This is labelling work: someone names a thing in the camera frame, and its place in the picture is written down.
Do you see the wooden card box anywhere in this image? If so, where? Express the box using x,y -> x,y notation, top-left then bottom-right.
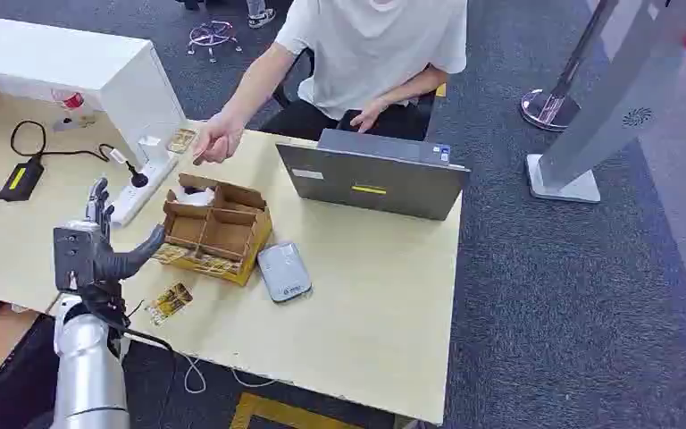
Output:
155,172 -> 273,288

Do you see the yellow floor frame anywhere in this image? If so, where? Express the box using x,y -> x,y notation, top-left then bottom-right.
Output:
229,391 -> 365,429

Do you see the grey laptop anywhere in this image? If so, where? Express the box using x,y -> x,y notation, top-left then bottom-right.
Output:
275,128 -> 472,222

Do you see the person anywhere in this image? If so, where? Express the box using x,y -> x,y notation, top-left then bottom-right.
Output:
191,0 -> 469,167

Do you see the black power cable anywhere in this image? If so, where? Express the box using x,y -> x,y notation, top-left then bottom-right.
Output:
0,120 -> 143,238

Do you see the white cable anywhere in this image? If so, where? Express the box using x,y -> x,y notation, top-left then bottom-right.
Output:
181,354 -> 279,396

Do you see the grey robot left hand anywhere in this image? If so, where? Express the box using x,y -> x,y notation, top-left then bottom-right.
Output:
53,176 -> 168,292

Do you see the white desk shelf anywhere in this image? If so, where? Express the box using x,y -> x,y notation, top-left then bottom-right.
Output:
0,12 -> 188,167

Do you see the person's left hand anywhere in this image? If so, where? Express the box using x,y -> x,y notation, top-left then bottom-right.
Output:
349,99 -> 389,134

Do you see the white power strip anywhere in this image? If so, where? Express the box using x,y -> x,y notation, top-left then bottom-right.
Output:
107,154 -> 179,228

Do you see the clear bottle with red label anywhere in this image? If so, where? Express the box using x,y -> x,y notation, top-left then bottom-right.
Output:
51,88 -> 97,132

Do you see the black power adapter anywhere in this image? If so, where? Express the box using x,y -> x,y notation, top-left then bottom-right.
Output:
0,156 -> 46,203

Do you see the white shoe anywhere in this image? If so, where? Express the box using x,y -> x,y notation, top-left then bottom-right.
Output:
247,6 -> 278,30

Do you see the yellow card stack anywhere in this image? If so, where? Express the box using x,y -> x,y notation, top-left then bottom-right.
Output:
153,242 -> 244,277

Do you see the white cloth in box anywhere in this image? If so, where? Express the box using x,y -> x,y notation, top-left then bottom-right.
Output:
175,185 -> 218,207

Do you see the chair wheel base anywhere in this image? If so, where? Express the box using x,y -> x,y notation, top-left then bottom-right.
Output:
186,19 -> 244,64

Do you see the white kiosk stand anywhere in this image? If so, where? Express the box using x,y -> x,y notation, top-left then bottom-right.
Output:
524,0 -> 686,205

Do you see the black plug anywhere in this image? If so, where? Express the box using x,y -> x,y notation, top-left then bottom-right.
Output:
125,161 -> 150,189

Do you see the person's right hand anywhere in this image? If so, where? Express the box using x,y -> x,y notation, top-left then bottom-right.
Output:
191,114 -> 247,167

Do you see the yellow printed card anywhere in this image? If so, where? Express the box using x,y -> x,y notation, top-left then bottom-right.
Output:
146,282 -> 195,327
167,127 -> 198,156

